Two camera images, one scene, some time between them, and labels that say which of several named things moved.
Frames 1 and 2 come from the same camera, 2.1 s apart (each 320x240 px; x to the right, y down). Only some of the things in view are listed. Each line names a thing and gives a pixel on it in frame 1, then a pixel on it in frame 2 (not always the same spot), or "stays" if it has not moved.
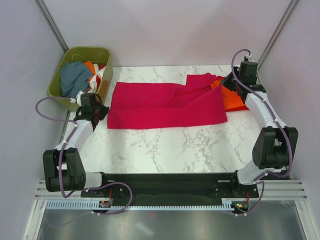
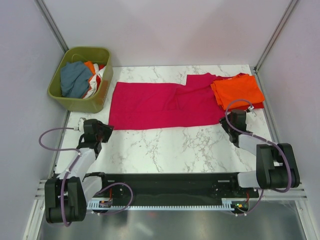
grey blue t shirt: [74, 77] stays
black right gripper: [226, 82] -> [224, 122]
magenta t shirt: [136, 105] stays
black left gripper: [105, 110] -> [107, 129]
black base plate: [125, 189] stays
